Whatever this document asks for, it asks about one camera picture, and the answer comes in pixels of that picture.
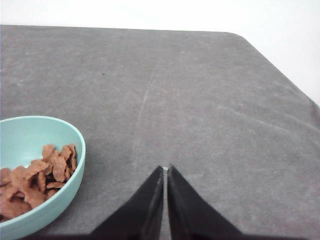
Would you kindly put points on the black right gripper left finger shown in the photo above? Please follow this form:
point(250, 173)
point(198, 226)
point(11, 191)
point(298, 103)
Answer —
point(140, 218)

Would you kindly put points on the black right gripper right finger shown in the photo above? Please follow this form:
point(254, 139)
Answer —
point(190, 216)

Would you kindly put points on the brown beef cube pile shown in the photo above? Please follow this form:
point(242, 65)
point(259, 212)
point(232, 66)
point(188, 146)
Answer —
point(22, 189)

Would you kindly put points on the teal ceramic bowl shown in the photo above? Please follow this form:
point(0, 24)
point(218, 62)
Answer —
point(21, 141)

